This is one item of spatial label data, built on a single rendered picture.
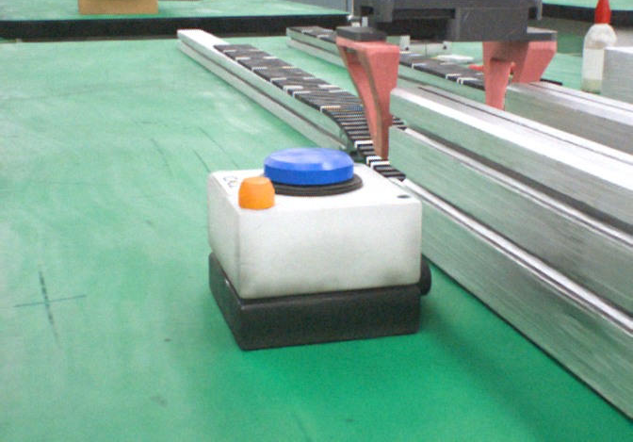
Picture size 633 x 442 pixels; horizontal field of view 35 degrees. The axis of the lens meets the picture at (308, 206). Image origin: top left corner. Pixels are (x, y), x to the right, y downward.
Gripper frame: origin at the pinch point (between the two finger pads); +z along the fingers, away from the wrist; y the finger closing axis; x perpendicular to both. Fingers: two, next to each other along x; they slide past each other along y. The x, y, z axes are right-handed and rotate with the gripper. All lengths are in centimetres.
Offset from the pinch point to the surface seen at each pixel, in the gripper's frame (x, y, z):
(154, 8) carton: 208, 3, 3
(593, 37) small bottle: 45, 37, -2
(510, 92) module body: -5.0, 2.2, -3.7
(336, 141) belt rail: 18.1, -1.6, 3.2
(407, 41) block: 88, 30, 2
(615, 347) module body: -28.9, -4.9, 1.9
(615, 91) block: 2.7, 14.0, -2.4
